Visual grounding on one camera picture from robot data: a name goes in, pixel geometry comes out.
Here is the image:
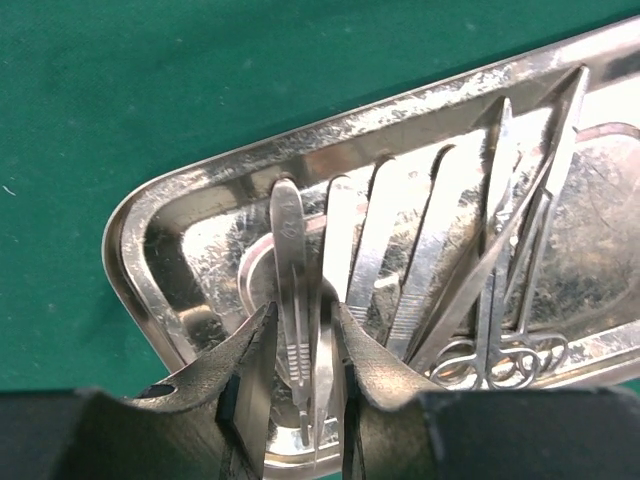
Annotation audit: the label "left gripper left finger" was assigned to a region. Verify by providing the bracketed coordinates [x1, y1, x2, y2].
[1, 303, 278, 479]

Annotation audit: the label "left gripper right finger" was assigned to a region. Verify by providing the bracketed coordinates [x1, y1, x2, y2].
[331, 303, 639, 479]

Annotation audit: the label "steel surgical scissors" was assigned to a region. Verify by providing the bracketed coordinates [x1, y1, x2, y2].
[430, 97, 517, 389]

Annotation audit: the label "steel forceps tweezers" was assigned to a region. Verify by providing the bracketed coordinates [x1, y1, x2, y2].
[345, 159, 402, 324]

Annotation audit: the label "steel hemostat clamp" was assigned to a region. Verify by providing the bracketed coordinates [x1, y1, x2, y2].
[487, 193, 568, 389]

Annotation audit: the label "steel instrument tray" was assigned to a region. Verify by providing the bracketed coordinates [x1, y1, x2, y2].
[102, 14, 640, 476]

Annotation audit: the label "steel scalpel handle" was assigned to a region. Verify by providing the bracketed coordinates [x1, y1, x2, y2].
[270, 178, 312, 446]
[313, 175, 357, 451]

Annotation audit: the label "green surgical cloth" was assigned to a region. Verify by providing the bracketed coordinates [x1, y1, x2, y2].
[1, 1, 639, 396]

